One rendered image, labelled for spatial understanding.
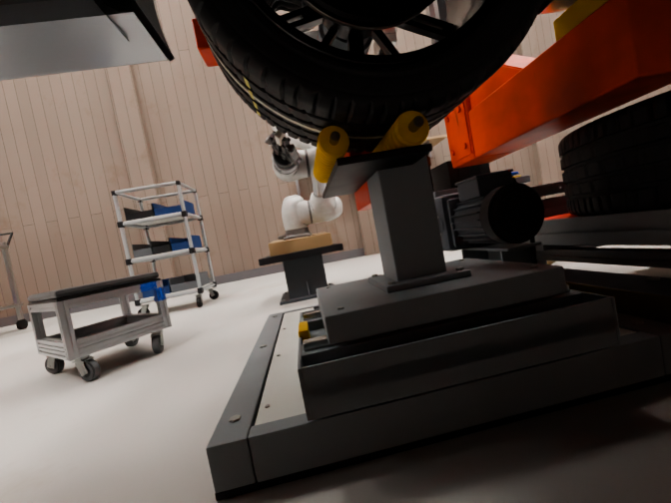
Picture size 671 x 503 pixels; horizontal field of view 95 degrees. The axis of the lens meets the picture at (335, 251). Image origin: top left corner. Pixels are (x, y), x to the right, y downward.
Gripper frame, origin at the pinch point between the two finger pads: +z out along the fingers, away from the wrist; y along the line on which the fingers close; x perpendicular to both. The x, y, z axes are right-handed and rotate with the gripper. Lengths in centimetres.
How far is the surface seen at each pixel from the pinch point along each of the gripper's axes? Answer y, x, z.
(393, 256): -36.8, -13.3, 29.7
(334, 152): -16.8, -4.0, 30.1
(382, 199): -29.0, -5.6, 29.6
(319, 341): -33, -33, 36
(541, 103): -50, 41, 15
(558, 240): -83, 22, 2
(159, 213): 85, -64, -169
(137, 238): 169, -141, -360
